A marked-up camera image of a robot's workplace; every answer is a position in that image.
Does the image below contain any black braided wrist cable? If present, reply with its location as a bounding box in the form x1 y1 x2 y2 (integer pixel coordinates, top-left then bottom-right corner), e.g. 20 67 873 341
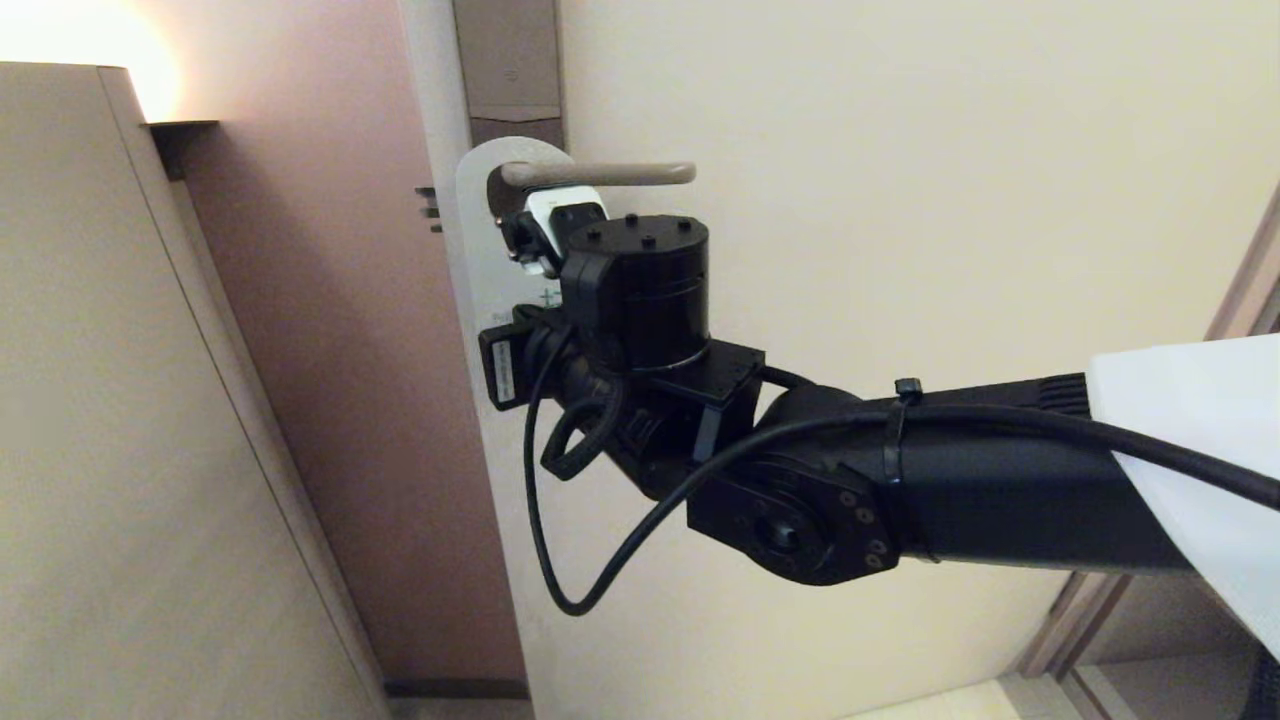
540 385 626 482

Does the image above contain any white and blue door hanger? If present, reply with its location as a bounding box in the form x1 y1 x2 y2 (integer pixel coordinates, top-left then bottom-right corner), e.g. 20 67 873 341
455 136 576 346

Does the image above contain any beige metal door handle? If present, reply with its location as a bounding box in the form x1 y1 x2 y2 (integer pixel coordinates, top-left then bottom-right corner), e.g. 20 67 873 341
500 160 698 189

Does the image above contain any white room door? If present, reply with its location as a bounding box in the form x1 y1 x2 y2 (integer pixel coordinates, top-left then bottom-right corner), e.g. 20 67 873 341
400 0 1280 720

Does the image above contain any brown door lock plate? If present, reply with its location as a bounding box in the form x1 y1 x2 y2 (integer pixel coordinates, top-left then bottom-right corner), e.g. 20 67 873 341
450 0 567 151

